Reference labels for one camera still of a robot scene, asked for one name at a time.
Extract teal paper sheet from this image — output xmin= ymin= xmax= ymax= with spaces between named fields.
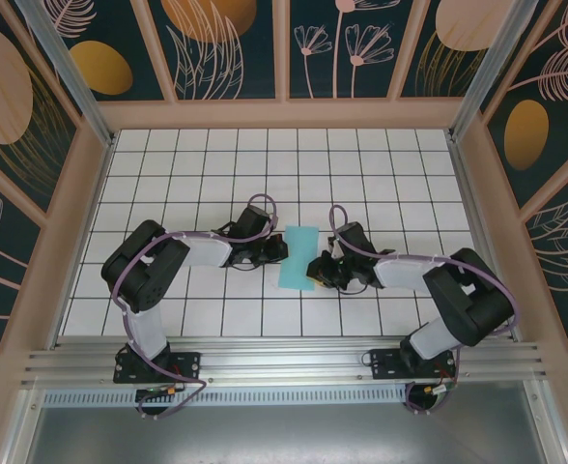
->
xmin=277 ymin=224 xmax=321 ymax=293

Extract grey metal panel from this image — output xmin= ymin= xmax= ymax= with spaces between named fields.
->
xmin=3 ymin=379 xmax=568 ymax=464

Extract purple cable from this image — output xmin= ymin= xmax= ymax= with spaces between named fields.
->
xmin=111 ymin=192 xmax=278 ymax=421
xmin=329 ymin=204 xmax=516 ymax=418

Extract long aluminium rail beam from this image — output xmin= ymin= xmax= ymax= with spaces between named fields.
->
xmin=20 ymin=335 xmax=551 ymax=388

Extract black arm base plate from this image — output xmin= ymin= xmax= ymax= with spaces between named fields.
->
xmin=113 ymin=351 xmax=203 ymax=386
xmin=369 ymin=346 xmax=457 ymax=381

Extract slotted grey cable duct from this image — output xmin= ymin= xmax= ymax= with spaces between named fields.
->
xmin=42 ymin=386 xmax=411 ymax=408

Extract short aluminium rail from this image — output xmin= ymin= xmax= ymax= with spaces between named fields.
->
xmin=450 ymin=137 xmax=525 ymax=342

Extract aluminium corner post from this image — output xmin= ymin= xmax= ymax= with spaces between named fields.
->
xmin=13 ymin=0 xmax=119 ymax=149
xmin=446 ymin=0 xmax=539 ymax=144

